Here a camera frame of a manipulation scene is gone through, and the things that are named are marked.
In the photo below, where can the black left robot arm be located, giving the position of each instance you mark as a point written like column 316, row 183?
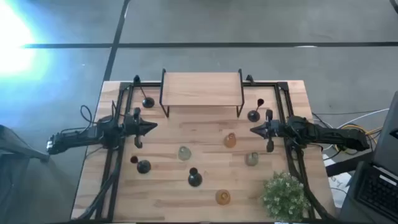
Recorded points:
column 77, row 138

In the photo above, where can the wooden shelf riser black legs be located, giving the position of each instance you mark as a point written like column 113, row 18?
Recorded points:
column 202, row 88

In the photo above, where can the dark grey laptop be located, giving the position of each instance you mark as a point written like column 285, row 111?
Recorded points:
column 377, row 189

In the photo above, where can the dark grey side table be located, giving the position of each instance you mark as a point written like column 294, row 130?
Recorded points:
column 348, row 205

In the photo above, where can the black metal table frame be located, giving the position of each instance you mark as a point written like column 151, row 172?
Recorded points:
column 124, row 85

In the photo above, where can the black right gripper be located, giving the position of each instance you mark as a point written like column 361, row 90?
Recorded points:
column 276, row 129

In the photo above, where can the amber ribbed glass candle holder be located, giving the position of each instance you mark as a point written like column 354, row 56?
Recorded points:
column 223, row 197
column 230, row 140

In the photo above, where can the black stand leg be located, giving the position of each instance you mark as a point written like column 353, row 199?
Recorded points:
column 342, row 166

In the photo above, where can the clear ribbed glass candle holder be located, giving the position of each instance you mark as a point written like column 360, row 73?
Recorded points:
column 252, row 158
column 184, row 153

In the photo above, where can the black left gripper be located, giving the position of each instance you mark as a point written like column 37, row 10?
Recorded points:
column 132, row 126

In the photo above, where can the green artificial plant white flowers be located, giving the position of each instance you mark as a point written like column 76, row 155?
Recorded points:
column 284, row 196

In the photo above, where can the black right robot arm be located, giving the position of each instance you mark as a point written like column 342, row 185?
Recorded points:
column 326, row 133

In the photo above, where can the dark chair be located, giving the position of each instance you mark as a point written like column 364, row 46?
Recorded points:
column 18, row 149

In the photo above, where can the tall black metal candlestick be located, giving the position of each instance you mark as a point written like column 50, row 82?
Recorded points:
column 144, row 167
column 148, row 102
column 195, row 180
column 253, row 116

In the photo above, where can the black frame clamp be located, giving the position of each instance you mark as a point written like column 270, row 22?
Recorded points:
column 249, row 79

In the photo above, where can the white paper sheet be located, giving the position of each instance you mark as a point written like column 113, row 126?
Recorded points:
column 339, row 186

